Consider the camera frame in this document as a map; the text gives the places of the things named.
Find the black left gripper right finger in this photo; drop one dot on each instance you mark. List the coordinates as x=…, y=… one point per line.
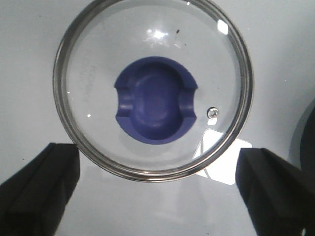
x=279, y=197

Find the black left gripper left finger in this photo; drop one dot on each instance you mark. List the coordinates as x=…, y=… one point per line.
x=33, y=200

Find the dark blue pot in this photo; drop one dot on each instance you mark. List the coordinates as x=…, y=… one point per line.
x=307, y=142

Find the glass lid blue knob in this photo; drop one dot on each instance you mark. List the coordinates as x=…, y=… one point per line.
x=153, y=90

